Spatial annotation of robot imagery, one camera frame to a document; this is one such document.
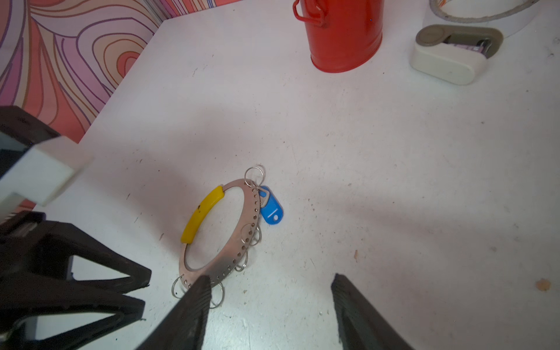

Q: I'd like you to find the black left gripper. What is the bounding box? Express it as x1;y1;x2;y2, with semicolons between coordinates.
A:
1;106;152;349

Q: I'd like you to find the red pencil cup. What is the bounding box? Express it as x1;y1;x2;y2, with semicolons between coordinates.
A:
293;0;384;73

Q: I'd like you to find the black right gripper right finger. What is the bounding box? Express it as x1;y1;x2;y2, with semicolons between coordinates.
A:
331;274;413;350

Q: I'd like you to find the silver metal keyring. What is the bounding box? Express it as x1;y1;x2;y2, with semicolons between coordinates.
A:
171;163;272;309

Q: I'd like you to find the blue key tag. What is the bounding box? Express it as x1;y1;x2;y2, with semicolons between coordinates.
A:
259;186;284;225

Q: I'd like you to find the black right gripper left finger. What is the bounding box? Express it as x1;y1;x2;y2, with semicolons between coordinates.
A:
137;276;211;350

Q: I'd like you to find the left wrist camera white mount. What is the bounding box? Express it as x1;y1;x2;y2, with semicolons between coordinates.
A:
1;136;93;221

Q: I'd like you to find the tape roll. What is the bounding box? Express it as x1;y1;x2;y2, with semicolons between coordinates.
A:
422;0;541;37

